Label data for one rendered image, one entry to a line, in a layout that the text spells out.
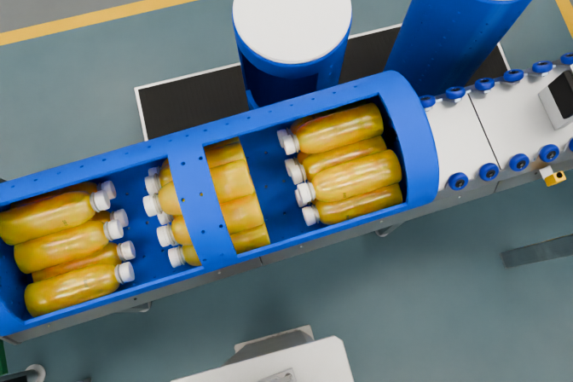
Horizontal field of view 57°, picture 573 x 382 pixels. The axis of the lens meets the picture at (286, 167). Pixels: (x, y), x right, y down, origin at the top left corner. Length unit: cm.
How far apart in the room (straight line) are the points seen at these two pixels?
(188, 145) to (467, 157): 67
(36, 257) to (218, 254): 37
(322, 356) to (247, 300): 117
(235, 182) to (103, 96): 153
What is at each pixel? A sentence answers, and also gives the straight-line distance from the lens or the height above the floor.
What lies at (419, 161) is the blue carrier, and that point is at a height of 121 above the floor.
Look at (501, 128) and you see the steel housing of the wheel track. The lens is 138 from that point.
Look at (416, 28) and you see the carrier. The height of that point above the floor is 75.
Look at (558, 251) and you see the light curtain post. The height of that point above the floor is 45.
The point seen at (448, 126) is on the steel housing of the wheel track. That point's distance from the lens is 134.
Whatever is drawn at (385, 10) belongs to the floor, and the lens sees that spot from 254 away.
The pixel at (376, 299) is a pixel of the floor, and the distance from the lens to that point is 217.
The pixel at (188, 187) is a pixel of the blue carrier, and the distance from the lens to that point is 94.
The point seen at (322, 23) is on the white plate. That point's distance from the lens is 128.
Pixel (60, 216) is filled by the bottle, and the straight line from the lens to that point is 110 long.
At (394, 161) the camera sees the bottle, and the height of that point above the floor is 114.
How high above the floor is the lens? 214
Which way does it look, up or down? 75 degrees down
